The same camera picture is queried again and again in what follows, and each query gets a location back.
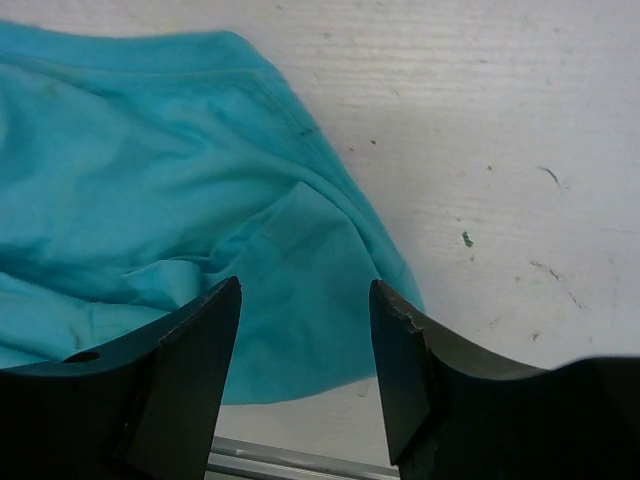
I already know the teal t-shirt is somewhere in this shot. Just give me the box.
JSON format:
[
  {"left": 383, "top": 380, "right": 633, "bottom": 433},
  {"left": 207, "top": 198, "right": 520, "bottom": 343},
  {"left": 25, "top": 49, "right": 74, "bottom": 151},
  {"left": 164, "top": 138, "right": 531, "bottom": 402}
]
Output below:
[{"left": 1, "top": 23, "right": 420, "bottom": 405}]

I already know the aluminium rail frame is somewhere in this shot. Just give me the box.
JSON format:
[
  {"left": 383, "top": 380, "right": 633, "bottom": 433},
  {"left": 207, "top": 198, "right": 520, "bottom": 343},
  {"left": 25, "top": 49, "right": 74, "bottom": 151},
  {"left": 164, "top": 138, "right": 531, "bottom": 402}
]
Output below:
[{"left": 204, "top": 437, "right": 400, "bottom": 480}]

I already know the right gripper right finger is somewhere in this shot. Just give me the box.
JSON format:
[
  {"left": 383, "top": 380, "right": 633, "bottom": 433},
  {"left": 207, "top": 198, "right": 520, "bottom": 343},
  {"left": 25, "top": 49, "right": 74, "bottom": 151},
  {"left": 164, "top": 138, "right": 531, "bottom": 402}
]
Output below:
[{"left": 369, "top": 280, "right": 639, "bottom": 479}]

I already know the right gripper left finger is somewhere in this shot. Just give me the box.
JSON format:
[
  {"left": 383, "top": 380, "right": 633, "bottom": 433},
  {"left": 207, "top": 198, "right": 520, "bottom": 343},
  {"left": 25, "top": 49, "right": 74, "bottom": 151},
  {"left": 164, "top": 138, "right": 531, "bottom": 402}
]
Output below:
[{"left": 1, "top": 277, "right": 242, "bottom": 479}]

